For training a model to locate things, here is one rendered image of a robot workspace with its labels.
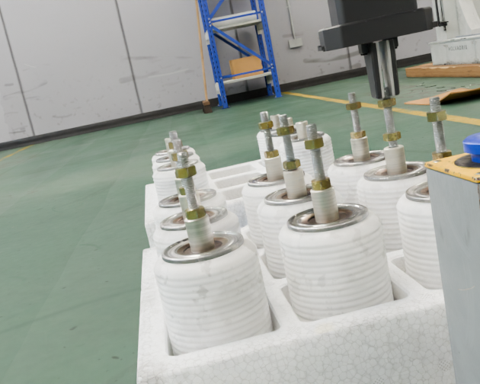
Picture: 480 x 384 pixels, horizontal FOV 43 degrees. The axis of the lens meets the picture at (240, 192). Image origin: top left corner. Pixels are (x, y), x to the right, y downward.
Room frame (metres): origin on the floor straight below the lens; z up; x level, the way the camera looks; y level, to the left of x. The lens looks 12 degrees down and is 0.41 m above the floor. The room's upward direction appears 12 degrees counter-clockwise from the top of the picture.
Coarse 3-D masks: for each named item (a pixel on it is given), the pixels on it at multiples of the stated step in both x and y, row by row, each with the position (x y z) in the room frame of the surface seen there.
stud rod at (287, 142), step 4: (280, 116) 0.66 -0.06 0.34; (284, 116) 0.66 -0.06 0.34; (280, 120) 0.66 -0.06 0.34; (284, 120) 0.66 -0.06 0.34; (280, 124) 0.66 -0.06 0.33; (284, 124) 0.66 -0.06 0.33; (288, 124) 0.66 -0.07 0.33; (284, 136) 0.66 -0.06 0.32; (288, 136) 0.66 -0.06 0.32; (284, 140) 0.66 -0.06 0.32; (288, 140) 0.66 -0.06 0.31; (284, 144) 0.66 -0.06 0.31; (288, 144) 0.66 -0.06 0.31; (284, 148) 0.66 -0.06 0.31; (288, 148) 0.66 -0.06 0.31; (292, 148) 0.66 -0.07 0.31; (288, 152) 0.66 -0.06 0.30; (292, 152) 0.66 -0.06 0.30; (288, 156) 0.66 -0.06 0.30; (292, 156) 0.66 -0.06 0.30; (288, 160) 0.66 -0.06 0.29; (292, 160) 0.66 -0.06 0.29; (296, 168) 0.66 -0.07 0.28
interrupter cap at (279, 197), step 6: (306, 186) 0.69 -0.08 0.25; (276, 192) 0.69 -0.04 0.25; (282, 192) 0.68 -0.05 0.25; (264, 198) 0.66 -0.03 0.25; (270, 198) 0.66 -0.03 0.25; (276, 198) 0.65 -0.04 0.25; (282, 198) 0.66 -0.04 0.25; (288, 198) 0.66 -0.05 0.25; (300, 198) 0.63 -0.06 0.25; (306, 198) 0.62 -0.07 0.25; (270, 204) 0.64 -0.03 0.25; (276, 204) 0.63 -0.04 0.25; (282, 204) 0.63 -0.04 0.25; (288, 204) 0.63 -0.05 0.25; (294, 204) 0.62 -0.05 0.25
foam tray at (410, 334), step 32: (288, 288) 0.59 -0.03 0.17; (416, 288) 0.51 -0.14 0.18; (160, 320) 0.56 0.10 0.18; (288, 320) 0.50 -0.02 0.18; (320, 320) 0.49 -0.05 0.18; (352, 320) 0.47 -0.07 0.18; (384, 320) 0.47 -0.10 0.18; (416, 320) 0.47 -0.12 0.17; (160, 352) 0.49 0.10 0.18; (192, 352) 0.48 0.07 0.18; (224, 352) 0.46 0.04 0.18; (256, 352) 0.46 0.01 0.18; (288, 352) 0.46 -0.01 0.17; (320, 352) 0.46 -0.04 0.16; (352, 352) 0.46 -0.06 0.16; (384, 352) 0.47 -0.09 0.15; (416, 352) 0.47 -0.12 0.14; (448, 352) 0.47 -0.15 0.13
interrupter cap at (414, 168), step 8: (376, 168) 0.70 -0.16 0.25; (384, 168) 0.70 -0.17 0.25; (408, 168) 0.68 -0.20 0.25; (416, 168) 0.66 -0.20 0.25; (424, 168) 0.65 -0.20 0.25; (368, 176) 0.67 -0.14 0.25; (376, 176) 0.66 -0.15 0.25; (384, 176) 0.65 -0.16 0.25; (392, 176) 0.65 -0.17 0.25; (400, 176) 0.64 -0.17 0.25; (408, 176) 0.64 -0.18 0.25; (416, 176) 0.64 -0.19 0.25
